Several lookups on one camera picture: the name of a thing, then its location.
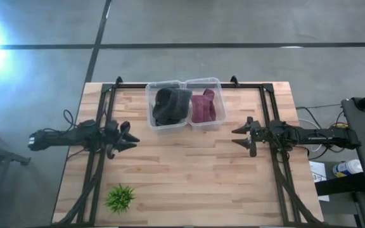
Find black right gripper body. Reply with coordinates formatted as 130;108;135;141
245;116;266;158

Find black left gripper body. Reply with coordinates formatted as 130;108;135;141
104;119;131;160

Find maroon cap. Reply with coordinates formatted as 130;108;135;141
190;88;217;124

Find olive brown cap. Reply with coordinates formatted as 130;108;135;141
152;87;193;121

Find clear plastic container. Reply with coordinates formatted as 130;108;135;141
182;77;227;132
144;80;191;134

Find small green artificial plant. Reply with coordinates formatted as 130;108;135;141
105;183;136;214

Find white paper sheet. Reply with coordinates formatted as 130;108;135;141
309;160;330;203

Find white blue spray can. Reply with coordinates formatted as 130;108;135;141
332;159;364;179

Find black aluminium table frame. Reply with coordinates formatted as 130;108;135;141
54;75;326;227

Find white cable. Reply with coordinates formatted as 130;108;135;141
297;118;325;153

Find black floor cable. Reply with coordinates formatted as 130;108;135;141
295;103;342;128

